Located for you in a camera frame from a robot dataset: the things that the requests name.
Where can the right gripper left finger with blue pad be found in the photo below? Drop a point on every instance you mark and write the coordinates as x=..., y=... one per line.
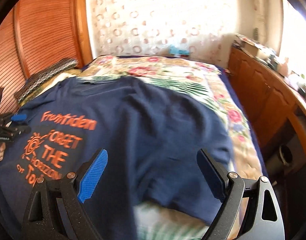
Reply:
x=56, y=207

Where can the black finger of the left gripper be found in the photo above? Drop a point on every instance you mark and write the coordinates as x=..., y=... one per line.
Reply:
x=22, y=129

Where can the cardboard box on cabinet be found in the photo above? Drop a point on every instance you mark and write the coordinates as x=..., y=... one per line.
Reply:
x=254, y=50

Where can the blue tissue box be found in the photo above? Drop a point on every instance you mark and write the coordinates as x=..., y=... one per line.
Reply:
x=177, y=52

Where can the wooden louvred wardrobe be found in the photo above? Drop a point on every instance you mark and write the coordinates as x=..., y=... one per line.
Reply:
x=36, y=34

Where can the navy printed t-shirt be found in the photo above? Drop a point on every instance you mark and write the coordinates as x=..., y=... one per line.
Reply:
x=151, y=134

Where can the pink circle sheer curtain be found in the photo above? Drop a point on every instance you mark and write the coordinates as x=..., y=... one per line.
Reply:
x=199, y=28

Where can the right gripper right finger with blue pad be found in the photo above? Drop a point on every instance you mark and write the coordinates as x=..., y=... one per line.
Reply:
x=262, y=219

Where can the floral bed blanket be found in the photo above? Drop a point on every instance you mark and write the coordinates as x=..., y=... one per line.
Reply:
x=205, y=84

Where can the wooden side cabinet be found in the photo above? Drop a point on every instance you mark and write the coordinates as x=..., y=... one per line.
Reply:
x=276, y=111

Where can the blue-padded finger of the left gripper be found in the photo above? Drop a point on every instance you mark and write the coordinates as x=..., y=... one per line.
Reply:
x=18, y=117

